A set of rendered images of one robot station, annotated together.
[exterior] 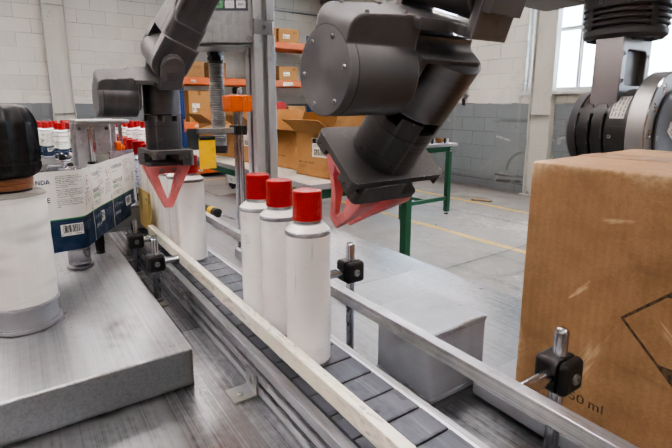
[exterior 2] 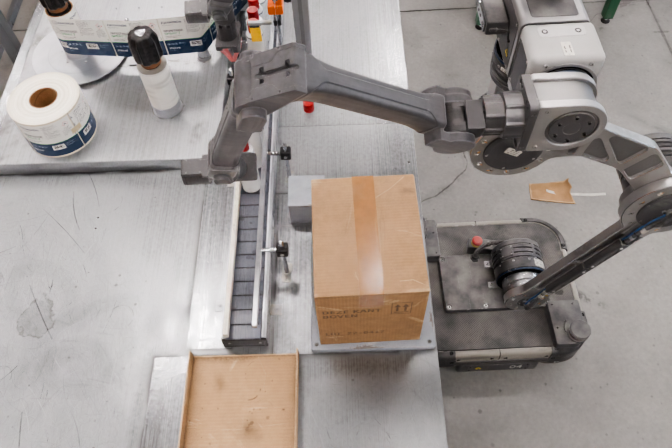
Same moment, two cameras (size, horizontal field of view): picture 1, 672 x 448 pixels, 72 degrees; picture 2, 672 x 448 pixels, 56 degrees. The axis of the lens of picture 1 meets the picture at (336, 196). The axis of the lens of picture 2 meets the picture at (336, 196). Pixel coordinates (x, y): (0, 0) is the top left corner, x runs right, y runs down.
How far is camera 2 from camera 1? 1.37 m
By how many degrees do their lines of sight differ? 53
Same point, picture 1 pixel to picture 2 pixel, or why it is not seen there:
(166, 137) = (224, 35)
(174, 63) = (217, 16)
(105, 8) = not seen: outside the picture
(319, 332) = (248, 184)
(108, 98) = (190, 19)
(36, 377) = (162, 150)
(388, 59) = (196, 179)
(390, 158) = not seen: hidden behind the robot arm
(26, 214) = (157, 79)
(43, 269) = (168, 96)
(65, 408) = (171, 165)
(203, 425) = (212, 191)
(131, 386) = not seen: hidden behind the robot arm
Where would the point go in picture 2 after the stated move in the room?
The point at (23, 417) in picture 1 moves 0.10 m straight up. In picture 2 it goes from (157, 164) to (148, 142)
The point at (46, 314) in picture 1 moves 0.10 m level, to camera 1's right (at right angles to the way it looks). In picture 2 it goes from (173, 111) to (198, 124)
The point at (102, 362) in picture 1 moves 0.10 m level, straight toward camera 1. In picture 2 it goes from (184, 151) to (176, 179)
